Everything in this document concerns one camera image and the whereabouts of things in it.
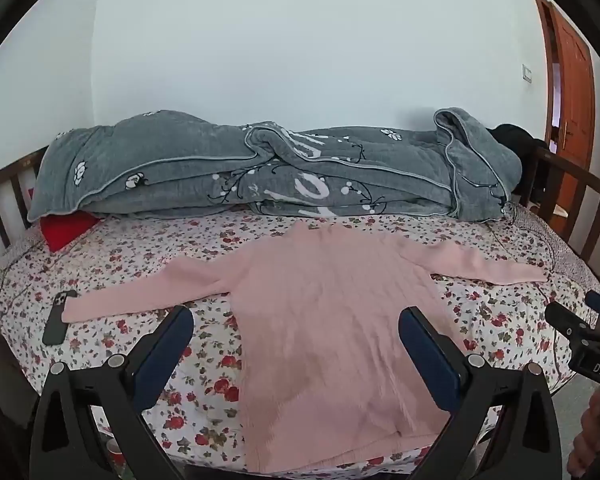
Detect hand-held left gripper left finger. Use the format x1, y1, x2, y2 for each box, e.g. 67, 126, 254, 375
29, 305, 196, 480

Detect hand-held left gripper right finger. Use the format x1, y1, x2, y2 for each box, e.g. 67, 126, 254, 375
397, 306, 564, 480

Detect pink knit sweater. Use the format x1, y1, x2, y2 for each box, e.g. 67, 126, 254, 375
61, 222, 548, 475

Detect person's right hand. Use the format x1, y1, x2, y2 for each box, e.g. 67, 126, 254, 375
566, 389, 600, 480

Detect floral bed sheet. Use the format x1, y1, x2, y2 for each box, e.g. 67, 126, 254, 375
0, 207, 600, 480

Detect black smartphone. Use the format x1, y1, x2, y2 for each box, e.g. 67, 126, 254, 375
42, 290, 78, 346

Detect red cup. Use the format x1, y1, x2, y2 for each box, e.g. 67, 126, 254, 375
105, 440, 127, 467

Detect red cloth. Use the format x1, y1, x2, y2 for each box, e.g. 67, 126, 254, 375
40, 212, 101, 253

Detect black garment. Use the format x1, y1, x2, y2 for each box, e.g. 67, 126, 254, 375
490, 124, 549, 197

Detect grey printed quilt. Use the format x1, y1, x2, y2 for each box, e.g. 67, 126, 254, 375
27, 106, 523, 222

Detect brown wooden door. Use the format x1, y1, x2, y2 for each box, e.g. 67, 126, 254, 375
532, 0, 596, 191

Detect wooden bed frame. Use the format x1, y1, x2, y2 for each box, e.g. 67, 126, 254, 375
0, 145, 600, 311

